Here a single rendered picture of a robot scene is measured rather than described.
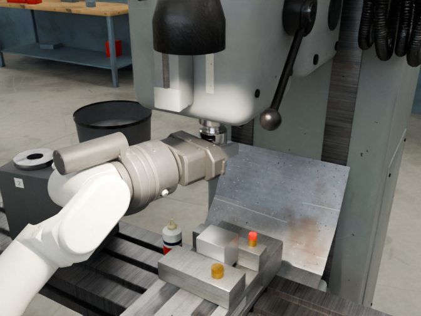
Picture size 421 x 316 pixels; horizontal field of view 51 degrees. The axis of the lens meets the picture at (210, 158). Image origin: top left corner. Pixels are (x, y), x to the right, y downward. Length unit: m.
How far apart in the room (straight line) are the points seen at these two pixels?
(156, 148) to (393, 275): 2.05
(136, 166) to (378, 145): 0.60
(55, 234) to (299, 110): 0.68
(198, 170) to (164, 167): 0.06
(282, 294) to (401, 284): 1.63
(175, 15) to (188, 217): 2.45
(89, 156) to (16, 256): 0.15
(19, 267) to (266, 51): 0.41
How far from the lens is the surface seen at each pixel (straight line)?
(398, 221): 3.02
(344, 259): 1.22
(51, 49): 6.84
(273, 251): 0.92
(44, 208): 1.03
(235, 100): 0.60
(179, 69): 0.58
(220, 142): 0.72
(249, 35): 0.58
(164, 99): 0.60
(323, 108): 1.05
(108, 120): 3.03
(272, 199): 1.12
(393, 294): 2.45
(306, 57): 0.75
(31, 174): 1.01
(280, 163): 1.12
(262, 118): 0.59
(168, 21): 0.43
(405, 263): 2.68
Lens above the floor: 1.54
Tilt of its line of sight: 25 degrees down
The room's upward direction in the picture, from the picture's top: straight up
